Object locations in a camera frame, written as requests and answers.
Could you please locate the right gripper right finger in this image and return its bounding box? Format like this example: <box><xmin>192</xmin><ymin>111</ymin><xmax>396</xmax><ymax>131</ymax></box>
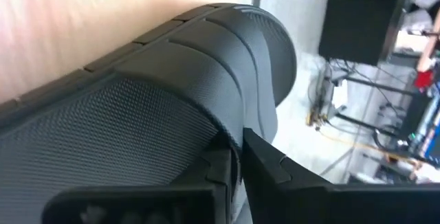
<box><xmin>241</xmin><ymin>126</ymin><xmax>440</xmax><ymax>224</ymax></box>

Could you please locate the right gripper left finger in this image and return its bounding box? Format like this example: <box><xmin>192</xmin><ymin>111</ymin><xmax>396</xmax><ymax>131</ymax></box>
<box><xmin>41</xmin><ymin>133</ymin><xmax>238</xmax><ymax>224</ymax></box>

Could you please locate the black rubber slide sandal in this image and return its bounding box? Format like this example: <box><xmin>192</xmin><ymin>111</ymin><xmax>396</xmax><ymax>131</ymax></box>
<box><xmin>0</xmin><ymin>2</ymin><xmax>298</xmax><ymax>224</ymax></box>

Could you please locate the red object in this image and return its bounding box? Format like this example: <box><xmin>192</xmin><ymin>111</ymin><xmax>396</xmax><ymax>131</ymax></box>
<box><xmin>414</xmin><ymin>69</ymin><xmax>435</xmax><ymax>90</ymax></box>

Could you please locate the black rectangular case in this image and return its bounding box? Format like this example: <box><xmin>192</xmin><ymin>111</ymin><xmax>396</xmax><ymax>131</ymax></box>
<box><xmin>318</xmin><ymin>0</ymin><xmax>404</xmax><ymax>67</ymax></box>

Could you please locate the yellow cable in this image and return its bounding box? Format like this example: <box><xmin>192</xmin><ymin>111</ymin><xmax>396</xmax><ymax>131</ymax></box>
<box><xmin>307</xmin><ymin>112</ymin><xmax>424</xmax><ymax>170</ymax></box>

